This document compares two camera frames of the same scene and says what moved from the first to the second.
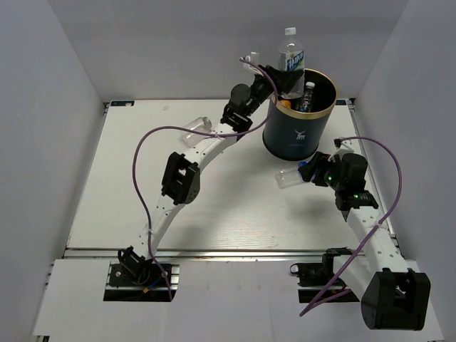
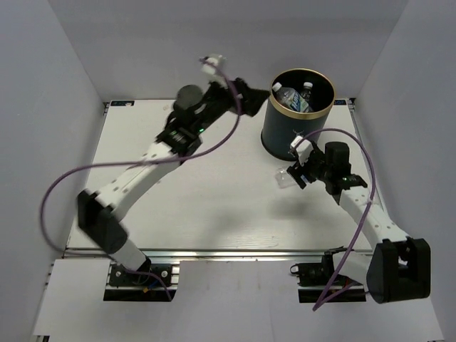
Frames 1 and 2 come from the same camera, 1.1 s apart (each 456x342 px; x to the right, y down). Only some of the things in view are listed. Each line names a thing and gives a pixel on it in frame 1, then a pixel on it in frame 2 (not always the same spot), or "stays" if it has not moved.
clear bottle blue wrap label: (290, 176) stays
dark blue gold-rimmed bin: (295, 135) stays
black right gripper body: (328, 172) stays
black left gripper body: (262, 89) to (221, 100)
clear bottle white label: (291, 57) to (291, 98)
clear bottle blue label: (305, 105) stays
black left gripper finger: (283, 79) to (252, 100)
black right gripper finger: (306, 171) to (297, 177)
